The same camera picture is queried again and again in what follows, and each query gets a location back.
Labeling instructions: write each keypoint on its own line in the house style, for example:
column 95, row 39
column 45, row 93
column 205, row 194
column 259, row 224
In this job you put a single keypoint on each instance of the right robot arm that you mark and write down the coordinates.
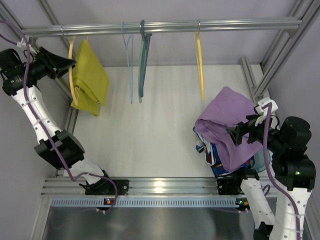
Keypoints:
column 294, row 178

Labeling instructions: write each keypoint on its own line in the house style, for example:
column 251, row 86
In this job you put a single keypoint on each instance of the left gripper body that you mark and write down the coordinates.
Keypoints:
column 44, row 62

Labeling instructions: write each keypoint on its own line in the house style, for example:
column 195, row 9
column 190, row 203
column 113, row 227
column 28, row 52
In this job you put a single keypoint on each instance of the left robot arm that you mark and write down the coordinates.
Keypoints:
column 56, row 146

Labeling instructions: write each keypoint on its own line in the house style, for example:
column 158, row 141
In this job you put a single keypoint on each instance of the dark green hanger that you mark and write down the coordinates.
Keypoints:
column 144, row 51

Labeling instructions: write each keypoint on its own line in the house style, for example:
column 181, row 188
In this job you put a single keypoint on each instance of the slotted cable duct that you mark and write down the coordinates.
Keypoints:
column 150, row 202

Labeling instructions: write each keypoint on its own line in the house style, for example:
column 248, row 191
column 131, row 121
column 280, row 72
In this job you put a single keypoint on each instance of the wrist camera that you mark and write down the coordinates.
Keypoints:
column 31, row 41
column 263, row 105

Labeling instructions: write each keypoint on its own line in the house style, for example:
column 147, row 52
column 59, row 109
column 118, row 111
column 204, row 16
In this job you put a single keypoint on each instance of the yellow plastic hanger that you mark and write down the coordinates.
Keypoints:
column 200, row 65

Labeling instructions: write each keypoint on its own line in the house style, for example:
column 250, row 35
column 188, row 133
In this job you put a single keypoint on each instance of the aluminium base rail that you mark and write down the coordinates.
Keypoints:
column 148, row 186

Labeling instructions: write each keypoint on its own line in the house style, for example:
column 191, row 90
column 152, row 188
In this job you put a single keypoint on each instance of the colourful printed garment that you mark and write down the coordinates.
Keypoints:
column 211, row 155

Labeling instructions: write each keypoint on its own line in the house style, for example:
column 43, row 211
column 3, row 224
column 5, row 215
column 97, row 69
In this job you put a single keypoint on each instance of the yellow-green trousers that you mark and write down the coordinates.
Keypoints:
column 90, row 81

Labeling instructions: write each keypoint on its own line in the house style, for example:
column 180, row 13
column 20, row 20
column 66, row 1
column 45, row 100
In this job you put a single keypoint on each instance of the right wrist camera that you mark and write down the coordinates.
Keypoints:
column 263, row 105

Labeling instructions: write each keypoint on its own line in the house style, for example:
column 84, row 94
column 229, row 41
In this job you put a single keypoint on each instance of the aluminium hanging rail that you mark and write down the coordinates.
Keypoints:
column 145, row 27

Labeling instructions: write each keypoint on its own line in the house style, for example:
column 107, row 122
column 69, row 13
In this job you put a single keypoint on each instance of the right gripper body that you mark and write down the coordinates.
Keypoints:
column 241, row 133

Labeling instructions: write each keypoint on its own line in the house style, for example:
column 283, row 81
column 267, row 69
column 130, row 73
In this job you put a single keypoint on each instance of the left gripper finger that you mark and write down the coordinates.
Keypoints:
column 55, row 60
column 61, row 70

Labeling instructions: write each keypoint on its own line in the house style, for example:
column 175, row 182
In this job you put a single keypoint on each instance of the cream plastic hanger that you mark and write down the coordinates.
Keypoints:
column 70, row 82

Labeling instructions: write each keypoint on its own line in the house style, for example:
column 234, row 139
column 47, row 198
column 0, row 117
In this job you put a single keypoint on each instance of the light blue wire hanger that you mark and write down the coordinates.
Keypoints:
column 129, row 51

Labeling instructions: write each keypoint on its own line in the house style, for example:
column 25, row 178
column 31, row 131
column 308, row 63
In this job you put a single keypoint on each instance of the purple garment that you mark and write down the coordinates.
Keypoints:
column 226, row 110

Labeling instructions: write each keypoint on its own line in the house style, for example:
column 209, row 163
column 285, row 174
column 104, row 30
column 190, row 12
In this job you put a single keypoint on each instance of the right aluminium frame post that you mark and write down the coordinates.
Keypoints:
column 279, row 52

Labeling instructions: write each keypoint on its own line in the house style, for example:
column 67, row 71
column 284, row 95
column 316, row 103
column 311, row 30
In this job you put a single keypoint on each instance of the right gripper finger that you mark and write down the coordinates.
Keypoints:
column 244, row 127
column 236, row 137

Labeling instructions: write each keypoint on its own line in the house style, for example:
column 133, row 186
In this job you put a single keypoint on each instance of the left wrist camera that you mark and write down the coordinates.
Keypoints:
column 31, row 41

